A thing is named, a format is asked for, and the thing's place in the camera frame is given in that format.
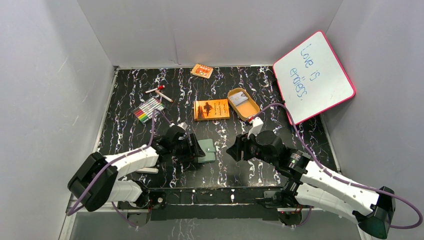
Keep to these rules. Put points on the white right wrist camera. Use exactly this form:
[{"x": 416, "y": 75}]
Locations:
[{"x": 256, "y": 126}]

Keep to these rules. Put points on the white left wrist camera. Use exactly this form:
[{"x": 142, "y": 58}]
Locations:
[{"x": 183, "y": 125}]

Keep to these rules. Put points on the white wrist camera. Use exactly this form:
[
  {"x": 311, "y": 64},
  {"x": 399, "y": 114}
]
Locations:
[
  {"x": 183, "y": 125},
  {"x": 256, "y": 126}
]

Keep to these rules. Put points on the clear case of markers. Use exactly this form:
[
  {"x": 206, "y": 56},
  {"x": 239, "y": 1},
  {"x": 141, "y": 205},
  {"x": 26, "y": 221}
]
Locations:
[{"x": 145, "y": 111}]

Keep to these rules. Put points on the mint green card holder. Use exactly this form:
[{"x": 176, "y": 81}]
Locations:
[{"x": 208, "y": 147}]

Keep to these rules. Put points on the pink framed whiteboard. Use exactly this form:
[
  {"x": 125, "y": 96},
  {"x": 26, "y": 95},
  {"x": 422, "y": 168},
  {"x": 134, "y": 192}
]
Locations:
[{"x": 311, "y": 79}]

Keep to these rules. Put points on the tan oval tray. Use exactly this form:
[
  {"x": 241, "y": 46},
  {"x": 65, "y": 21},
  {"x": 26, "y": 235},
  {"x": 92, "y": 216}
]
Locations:
[{"x": 246, "y": 110}]

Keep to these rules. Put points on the small orange card box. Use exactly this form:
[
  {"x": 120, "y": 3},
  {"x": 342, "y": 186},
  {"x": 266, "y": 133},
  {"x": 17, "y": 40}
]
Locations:
[{"x": 202, "y": 71}]

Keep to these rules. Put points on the white marker orange cap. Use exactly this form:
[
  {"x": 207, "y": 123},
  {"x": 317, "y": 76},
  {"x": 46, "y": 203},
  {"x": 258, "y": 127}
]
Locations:
[{"x": 164, "y": 96}]

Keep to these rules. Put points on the white marker red cap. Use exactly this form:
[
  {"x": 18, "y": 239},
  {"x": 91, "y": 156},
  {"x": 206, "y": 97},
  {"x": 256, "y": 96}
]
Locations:
[{"x": 160, "y": 87}]

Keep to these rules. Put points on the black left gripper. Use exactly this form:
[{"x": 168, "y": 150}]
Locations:
[{"x": 193, "y": 145}]

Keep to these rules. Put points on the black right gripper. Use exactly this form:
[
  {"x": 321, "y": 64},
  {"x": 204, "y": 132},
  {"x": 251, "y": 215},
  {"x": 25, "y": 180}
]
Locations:
[{"x": 234, "y": 150}]

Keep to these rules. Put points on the white card in tray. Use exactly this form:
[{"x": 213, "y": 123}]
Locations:
[{"x": 238, "y": 98}]

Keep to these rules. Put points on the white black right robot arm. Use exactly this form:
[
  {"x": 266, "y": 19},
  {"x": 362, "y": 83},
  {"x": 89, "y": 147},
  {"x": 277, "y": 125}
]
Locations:
[{"x": 318, "y": 187}]

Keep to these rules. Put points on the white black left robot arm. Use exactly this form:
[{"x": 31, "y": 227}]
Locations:
[{"x": 99, "y": 179}]

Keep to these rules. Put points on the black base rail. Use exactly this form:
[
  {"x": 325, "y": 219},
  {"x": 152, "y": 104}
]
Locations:
[{"x": 260, "y": 203}]

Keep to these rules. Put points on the orange Huckleberry Finn book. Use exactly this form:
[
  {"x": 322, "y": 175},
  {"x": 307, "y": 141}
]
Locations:
[{"x": 215, "y": 109}]

